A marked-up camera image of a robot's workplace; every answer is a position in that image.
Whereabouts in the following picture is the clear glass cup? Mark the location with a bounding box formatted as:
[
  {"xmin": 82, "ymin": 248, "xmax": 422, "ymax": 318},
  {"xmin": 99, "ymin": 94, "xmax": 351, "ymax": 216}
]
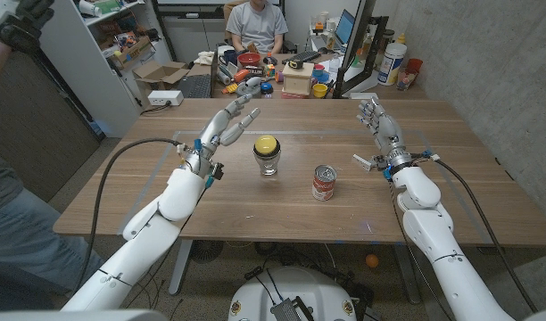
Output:
[{"xmin": 252, "ymin": 149, "xmax": 282, "ymax": 177}]

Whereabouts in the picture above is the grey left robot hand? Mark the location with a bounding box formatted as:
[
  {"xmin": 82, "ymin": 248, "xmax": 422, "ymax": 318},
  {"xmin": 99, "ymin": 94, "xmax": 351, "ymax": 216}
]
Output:
[{"xmin": 178, "ymin": 93, "xmax": 261, "ymax": 179}]

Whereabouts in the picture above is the black finned module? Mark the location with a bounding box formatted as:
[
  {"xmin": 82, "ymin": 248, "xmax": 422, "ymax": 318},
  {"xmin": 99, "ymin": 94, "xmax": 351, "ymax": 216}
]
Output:
[{"xmin": 270, "ymin": 299, "xmax": 303, "ymax": 321}]

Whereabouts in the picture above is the seated person grey shirt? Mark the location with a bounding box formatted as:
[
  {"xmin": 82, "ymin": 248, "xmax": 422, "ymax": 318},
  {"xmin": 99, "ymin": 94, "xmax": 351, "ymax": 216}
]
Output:
[{"xmin": 225, "ymin": 0, "xmax": 290, "ymax": 54}]

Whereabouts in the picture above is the wooden back desk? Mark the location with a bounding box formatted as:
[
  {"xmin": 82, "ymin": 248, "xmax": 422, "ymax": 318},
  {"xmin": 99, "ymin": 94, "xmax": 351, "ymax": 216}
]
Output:
[{"xmin": 210, "ymin": 53, "xmax": 428, "ymax": 100}]

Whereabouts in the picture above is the open cardboard box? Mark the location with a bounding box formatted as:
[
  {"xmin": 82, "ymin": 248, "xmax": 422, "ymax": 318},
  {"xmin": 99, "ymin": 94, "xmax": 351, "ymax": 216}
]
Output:
[{"xmin": 132, "ymin": 60, "xmax": 190, "ymax": 97}]

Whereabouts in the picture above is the black monitor with stand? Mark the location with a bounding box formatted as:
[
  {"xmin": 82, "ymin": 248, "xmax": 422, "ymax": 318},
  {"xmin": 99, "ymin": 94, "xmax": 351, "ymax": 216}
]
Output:
[{"xmin": 333, "ymin": 0, "xmax": 390, "ymax": 99}]

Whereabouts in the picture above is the red soup can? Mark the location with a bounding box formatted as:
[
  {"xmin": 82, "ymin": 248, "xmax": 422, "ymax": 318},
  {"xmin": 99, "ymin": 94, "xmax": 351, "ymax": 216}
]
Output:
[{"xmin": 311, "ymin": 164, "xmax": 338, "ymax": 202}]

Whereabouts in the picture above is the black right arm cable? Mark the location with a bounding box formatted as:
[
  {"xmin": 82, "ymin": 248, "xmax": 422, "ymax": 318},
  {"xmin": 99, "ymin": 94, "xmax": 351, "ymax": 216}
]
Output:
[{"xmin": 415, "ymin": 153, "xmax": 541, "ymax": 314}]

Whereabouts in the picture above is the white wipes canister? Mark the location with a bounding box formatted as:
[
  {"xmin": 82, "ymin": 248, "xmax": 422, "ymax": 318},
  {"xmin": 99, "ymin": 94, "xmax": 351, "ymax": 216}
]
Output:
[{"xmin": 377, "ymin": 42, "xmax": 408, "ymax": 86}]

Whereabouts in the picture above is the standing person in jeans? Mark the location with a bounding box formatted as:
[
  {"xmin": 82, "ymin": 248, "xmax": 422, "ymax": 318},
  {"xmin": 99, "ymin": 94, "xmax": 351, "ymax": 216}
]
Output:
[{"xmin": 0, "ymin": 149, "xmax": 104, "ymax": 311}]

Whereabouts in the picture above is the white power strip box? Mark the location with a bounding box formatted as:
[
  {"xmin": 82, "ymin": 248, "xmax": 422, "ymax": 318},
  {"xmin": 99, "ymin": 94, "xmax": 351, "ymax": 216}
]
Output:
[{"xmin": 147, "ymin": 89, "xmax": 185, "ymax": 107}]

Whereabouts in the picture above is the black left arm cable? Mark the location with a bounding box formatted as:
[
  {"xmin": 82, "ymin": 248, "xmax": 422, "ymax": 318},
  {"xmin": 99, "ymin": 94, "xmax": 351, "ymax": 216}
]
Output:
[{"xmin": 71, "ymin": 136, "xmax": 185, "ymax": 295}]

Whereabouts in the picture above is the white black teleoperation glove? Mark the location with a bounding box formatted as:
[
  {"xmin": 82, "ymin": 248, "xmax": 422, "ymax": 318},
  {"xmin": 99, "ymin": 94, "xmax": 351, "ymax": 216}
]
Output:
[{"xmin": 0, "ymin": 0, "xmax": 55, "ymax": 54}]

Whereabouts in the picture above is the large black keyboard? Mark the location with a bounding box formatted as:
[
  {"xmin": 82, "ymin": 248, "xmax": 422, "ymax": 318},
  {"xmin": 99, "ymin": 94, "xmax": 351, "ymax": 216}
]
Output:
[{"xmin": 177, "ymin": 73, "xmax": 212, "ymax": 99}]

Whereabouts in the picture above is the grey table leg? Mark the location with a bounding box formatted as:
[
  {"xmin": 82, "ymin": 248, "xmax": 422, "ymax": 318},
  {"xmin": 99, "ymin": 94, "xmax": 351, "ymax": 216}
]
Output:
[
  {"xmin": 391, "ymin": 243, "xmax": 422, "ymax": 305},
  {"xmin": 168, "ymin": 239, "xmax": 194, "ymax": 296}
]

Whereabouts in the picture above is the open laptop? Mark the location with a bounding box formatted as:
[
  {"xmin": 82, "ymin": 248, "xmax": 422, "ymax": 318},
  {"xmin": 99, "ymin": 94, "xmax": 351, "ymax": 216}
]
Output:
[{"xmin": 335, "ymin": 8, "xmax": 357, "ymax": 45}]

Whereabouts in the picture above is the white folded cloth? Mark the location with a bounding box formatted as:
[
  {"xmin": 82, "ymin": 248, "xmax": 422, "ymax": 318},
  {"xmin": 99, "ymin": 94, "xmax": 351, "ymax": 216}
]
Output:
[{"xmin": 193, "ymin": 50, "xmax": 216, "ymax": 67}]

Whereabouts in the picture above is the clear glass with items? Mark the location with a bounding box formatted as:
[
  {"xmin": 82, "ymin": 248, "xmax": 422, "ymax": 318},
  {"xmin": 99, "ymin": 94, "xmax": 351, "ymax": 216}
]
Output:
[{"xmin": 396, "ymin": 66, "xmax": 418, "ymax": 92}]

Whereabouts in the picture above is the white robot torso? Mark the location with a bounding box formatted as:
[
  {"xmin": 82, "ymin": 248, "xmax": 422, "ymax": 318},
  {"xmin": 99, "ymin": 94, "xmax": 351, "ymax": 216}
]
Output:
[{"xmin": 227, "ymin": 266, "xmax": 358, "ymax": 321}]

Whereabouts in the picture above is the small black keyboard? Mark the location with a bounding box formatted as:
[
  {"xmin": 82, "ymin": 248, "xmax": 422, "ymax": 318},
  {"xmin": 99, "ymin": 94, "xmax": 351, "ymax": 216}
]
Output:
[{"xmin": 281, "ymin": 50, "xmax": 322, "ymax": 65}]

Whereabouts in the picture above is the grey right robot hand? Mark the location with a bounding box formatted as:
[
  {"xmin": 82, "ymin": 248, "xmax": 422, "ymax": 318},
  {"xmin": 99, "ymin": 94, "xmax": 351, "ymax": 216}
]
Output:
[{"xmin": 356, "ymin": 96, "xmax": 413, "ymax": 169}]

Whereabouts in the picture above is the grey round device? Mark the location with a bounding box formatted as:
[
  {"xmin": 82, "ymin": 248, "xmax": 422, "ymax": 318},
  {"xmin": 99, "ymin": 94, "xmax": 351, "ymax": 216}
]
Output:
[{"xmin": 236, "ymin": 76, "xmax": 263, "ymax": 99}]

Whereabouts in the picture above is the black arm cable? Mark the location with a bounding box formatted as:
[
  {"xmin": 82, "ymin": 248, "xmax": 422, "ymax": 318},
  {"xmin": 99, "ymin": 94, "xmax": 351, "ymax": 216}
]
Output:
[
  {"xmin": 415, "ymin": 153, "xmax": 541, "ymax": 314},
  {"xmin": 71, "ymin": 136, "xmax": 185, "ymax": 295}
]

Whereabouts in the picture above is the dark blue mug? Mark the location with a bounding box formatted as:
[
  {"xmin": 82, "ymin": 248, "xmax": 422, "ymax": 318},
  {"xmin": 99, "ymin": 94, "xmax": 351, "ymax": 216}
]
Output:
[{"xmin": 218, "ymin": 48, "xmax": 238, "ymax": 67}]

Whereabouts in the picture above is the yellow button black base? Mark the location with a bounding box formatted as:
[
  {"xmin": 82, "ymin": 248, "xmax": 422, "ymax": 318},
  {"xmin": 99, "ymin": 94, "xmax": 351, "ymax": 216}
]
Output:
[{"xmin": 253, "ymin": 135, "xmax": 282, "ymax": 158}]

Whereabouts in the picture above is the red bowl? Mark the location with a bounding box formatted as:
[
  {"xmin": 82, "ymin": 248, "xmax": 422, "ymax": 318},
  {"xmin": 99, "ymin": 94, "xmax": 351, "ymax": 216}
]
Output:
[{"xmin": 236, "ymin": 52, "xmax": 261, "ymax": 68}]

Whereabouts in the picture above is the light wooden box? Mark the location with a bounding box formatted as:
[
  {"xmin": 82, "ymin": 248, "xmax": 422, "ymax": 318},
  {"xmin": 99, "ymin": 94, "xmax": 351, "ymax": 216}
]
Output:
[{"xmin": 282, "ymin": 61, "xmax": 315, "ymax": 96}]

